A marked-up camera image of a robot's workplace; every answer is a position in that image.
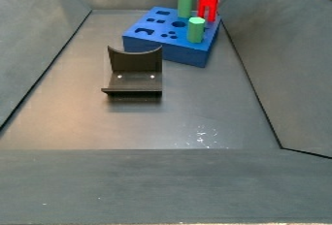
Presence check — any red square-circle block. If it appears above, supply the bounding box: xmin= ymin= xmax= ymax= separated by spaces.
xmin=197 ymin=0 xmax=219 ymax=22

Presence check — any blue foam peg board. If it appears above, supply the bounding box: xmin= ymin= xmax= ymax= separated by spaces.
xmin=122 ymin=7 xmax=221 ymax=68

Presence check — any black curved fixture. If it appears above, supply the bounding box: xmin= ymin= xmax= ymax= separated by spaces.
xmin=102 ymin=47 xmax=162 ymax=95

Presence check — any green hexagonal peg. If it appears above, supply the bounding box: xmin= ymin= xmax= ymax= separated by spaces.
xmin=186 ymin=16 xmax=205 ymax=44

